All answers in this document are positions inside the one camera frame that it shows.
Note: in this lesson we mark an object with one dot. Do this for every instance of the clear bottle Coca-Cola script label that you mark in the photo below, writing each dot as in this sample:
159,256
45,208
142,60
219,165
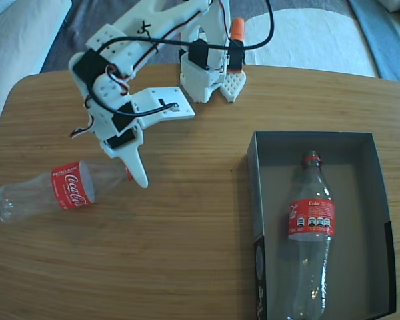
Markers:
70,193

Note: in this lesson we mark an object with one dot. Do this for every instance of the clear bottle Coke text label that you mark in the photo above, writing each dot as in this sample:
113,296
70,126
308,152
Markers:
311,216

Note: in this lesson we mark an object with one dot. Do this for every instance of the grey cardboard box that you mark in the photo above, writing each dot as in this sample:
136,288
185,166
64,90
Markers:
360,200

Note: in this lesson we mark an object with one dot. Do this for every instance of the dark grey rug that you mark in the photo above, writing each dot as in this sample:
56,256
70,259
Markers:
96,13

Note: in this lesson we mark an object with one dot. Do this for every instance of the light sofa cushion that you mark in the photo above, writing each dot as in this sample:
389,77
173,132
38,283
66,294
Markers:
20,40

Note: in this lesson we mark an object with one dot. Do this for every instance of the orange black table clamp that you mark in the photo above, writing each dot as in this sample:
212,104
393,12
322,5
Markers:
238,30

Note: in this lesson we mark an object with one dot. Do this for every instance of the blue cloth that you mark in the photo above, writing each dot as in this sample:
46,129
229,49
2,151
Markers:
386,50

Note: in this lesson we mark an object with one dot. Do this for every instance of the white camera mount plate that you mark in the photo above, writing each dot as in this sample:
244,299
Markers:
163,96

